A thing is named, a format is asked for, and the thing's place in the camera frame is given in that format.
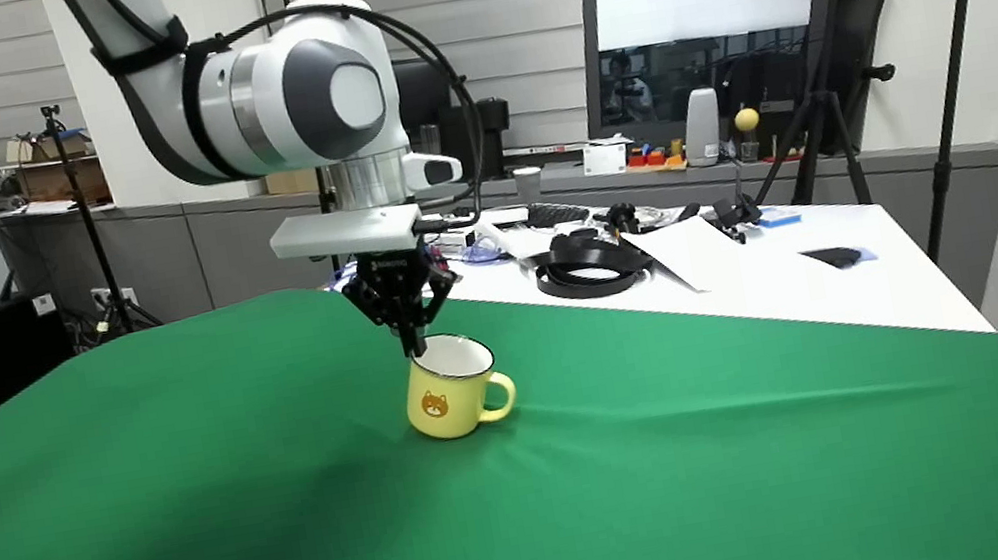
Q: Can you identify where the window with blind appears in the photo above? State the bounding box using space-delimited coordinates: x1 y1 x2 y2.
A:
566 0 892 156

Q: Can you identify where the clear plastic bag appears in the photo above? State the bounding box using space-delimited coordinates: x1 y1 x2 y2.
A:
455 225 519 269

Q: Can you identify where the white paper sheet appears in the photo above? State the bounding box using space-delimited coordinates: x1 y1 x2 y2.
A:
620 205 772 305

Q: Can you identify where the grey cup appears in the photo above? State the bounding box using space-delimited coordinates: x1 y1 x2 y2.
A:
511 164 548 208

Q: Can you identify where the white bar wrist camera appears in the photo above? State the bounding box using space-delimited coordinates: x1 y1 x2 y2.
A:
265 196 431 274

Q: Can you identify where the green cloth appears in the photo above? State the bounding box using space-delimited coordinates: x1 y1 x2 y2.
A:
0 169 998 560

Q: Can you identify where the blue packet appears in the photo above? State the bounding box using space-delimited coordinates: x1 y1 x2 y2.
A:
755 203 804 231

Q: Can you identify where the black keyboard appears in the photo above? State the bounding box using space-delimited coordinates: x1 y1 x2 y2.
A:
524 193 595 234

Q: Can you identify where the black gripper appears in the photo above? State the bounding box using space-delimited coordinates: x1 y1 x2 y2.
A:
337 238 471 367

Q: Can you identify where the small white box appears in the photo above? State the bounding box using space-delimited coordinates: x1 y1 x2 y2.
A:
578 139 632 181

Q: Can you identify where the yellow enamel mug with cat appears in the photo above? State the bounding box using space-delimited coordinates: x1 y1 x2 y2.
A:
395 322 524 446

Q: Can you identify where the white cylindrical speaker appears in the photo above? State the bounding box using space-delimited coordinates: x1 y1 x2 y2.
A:
675 84 731 171

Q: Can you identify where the stack of cardboard boxes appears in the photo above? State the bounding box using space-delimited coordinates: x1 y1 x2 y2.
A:
2 123 112 217

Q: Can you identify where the coil of black strap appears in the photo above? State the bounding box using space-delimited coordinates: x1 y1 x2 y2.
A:
528 219 660 309

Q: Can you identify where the small black tabletop tripod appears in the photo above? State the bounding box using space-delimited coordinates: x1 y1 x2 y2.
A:
702 164 769 248

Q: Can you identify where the small black flat object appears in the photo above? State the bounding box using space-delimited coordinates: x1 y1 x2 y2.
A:
799 240 868 277

